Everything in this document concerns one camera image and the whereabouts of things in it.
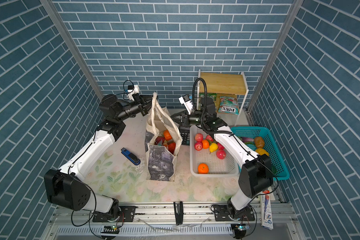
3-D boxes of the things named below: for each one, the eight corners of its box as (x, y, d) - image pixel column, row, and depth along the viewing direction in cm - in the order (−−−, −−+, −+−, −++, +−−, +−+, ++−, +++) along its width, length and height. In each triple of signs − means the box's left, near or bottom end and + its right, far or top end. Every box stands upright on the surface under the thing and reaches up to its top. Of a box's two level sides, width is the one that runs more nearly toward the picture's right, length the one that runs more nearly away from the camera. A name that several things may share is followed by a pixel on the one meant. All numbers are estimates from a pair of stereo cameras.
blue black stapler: (121, 154, 97) (118, 150, 93) (125, 150, 99) (123, 146, 95) (137, 167, 92) (134, 163, 88) (141, 162, 94) (139, 158, 90)
